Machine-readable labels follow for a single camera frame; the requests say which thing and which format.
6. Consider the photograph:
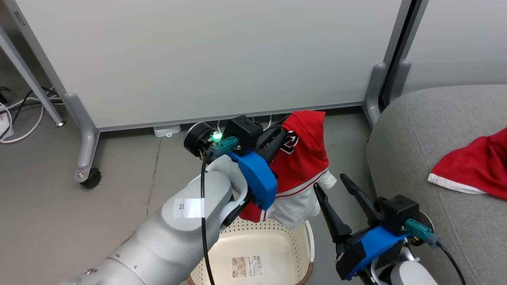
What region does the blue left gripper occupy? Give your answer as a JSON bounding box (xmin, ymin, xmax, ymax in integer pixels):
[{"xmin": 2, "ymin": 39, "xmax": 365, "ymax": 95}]
[{"xmin": 228, "ymin": 123, "xmax": 288, "ymax": 211}]

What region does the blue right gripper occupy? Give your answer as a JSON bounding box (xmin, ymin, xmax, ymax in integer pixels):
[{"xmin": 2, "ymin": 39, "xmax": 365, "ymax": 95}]
[{"xmin": 314, "ymin": 173, "xmax": 410, "ymax": 281}]

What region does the red and white jersey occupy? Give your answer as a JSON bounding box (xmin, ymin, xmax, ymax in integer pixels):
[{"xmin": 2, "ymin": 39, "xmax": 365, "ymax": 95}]
[{"xmin": 239, "ymin": 110, "xmax": 337, "ymax": 230}]

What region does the red shorts white trim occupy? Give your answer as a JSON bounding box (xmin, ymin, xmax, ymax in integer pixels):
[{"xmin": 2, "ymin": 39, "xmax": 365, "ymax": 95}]
[{"xmin": 428, "ymin": 127, "xmax": 507, "ymax": 200}]

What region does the grey fabric sofa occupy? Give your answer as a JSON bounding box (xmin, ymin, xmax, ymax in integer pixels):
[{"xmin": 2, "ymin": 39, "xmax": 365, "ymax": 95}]
[{"xmin": 366, "ymin": 84, "xmax": 507, "ymax": 285}]

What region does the cream perforated laundry basket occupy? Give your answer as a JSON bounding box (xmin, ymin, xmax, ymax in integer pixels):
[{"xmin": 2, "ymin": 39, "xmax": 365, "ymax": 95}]
[{"xmin": 187, "ymin": 216, "xmax": 315, "ymax": 285}]

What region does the small white power adapter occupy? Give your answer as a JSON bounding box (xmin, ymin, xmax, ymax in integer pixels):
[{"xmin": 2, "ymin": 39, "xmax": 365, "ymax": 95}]
[{"xmin": 153, "ymin": 125, "xmax": 181, "ymax": 138}]

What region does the large white partition panel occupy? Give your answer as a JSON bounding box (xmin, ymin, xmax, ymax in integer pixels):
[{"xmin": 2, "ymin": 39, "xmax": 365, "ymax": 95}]
[{"xmin": 0, "ymin": 0, "xmax": 414, "ymax": 183}]

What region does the black caster wheel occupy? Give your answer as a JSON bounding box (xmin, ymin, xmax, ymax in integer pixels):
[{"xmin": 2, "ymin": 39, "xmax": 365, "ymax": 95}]
[{"xmin": 80, "ymin": 168, "xmax": 101, "ymax": 189}]

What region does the white partition panel grey foot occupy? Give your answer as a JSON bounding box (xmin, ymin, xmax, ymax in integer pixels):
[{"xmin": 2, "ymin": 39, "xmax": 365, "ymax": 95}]
[{"xmin": 386, "ymin": 0, "xmax": 507, "ymax": 104}]

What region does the grey metal table leg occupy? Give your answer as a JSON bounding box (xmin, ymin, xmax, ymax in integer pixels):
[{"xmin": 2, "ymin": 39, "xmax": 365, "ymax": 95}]
[{"xmin": 0, "ymin": 26, "xmax": 67, "ymax": 127}]

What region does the white power strip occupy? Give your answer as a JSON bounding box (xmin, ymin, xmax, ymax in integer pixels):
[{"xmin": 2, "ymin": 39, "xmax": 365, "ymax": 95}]
[{"xmin": 0, "ymin": 115, "xmax": 15, "ymax": 139}]

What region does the looped white cable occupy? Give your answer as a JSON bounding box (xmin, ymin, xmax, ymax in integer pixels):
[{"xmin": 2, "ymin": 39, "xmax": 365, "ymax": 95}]
[{"xmin": 216, "ymin": 114, "xmax": 284, "ymax": 131}]

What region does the white floor cable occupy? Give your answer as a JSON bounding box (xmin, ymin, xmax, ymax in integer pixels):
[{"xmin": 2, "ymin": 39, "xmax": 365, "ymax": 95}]
[{"xmin": 0, "ymin": 97, "xmax": 64, "ymax": 144}]

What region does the black floor cable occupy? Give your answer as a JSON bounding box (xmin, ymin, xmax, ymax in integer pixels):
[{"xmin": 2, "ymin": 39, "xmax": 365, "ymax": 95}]
[{"xmin": 0, "ymin": 87, "xmax": 60, "ymax": 141}]

